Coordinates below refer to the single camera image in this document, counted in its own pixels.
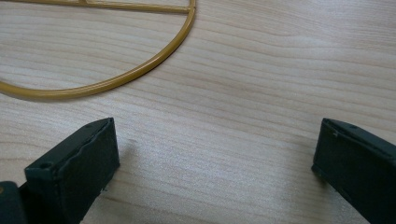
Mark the gold metal wire rack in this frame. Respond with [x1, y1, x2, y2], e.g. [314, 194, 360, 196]
[0, 0, 197, 101]

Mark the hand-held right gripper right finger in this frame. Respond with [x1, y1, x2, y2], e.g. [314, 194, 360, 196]
[311, 118, 396, 224]

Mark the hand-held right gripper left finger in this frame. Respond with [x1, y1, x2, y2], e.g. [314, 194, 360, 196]
[19, 117, 120, 224]

